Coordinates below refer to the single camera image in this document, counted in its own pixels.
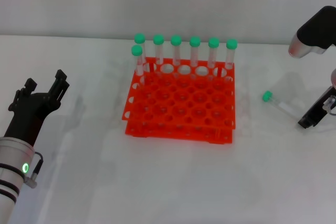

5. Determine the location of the orange plastic test tube rack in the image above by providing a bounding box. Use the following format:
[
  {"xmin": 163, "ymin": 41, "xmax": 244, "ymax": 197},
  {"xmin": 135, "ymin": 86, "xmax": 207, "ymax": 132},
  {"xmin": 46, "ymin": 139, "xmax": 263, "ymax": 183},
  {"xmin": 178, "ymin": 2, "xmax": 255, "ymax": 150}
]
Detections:
[{"xmin": 122, "ymin": 56, "xmax": 236, "ymax": 145}]

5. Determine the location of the translucent right wrist cable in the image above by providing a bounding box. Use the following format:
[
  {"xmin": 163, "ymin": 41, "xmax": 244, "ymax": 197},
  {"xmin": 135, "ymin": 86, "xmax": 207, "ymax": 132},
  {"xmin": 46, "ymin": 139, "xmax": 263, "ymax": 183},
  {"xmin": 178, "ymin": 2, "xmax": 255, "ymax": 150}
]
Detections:
[{"xmin": 322, "ymin": 97, "xmax": 336, "ymax": 116}]

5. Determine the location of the grey left wrist connector cable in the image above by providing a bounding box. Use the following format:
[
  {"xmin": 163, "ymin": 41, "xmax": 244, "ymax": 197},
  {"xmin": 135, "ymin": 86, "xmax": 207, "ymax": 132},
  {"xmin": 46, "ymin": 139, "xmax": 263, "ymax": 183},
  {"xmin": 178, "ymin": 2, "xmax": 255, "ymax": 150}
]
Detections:
[{"xmin": 25, "ymin": 152, "xmax": 45, "ymax": 188}]

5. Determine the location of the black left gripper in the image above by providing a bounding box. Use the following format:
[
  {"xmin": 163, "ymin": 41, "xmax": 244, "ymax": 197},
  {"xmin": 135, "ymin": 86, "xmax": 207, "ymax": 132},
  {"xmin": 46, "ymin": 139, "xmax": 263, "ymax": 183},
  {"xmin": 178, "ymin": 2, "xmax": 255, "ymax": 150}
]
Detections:
[{"xmin": 4, "ymin": 69, "xmax": 70, "ymax": 147}]

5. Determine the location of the clear test tube green cap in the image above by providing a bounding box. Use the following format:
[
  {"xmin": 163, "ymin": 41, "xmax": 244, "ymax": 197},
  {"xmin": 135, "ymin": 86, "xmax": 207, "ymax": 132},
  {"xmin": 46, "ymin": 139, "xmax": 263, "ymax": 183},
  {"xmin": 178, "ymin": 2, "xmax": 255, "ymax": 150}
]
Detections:
[
  {"xmin": 189, "ymin": 36, "xmax": 202, "ymax": 77},
  {"xmin": 134, "ymin": 33, "xmax": 150, "ymax": 77},
  {"xmin": 170, "ymin": 35, "xmax": 182, "ymax": 75},
  {"xmin": 224, "ymin": 39, "xmax": 238, "ymax": 78},
  {"xmin": 153, "ymin": 34, "xmax": 165, "ymax": 74},
  {"xmin": 208, "ymin": 37, "xmax": 221, "ymax": 78},
  {"xmin": 262, "ymin": 90, "xmax": 301, "ymax": 121},
  {"xmin": 131, "ymin": 45, "xmax": 147, "ymax": 86}
]

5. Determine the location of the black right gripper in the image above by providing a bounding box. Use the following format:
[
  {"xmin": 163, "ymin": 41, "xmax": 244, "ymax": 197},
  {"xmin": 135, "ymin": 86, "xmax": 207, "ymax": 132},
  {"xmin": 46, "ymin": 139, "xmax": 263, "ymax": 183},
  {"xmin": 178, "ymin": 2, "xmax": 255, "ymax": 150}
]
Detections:
[{"xmin": 298, "ymin": 86, "xmax": 336, "ymax": 130}]

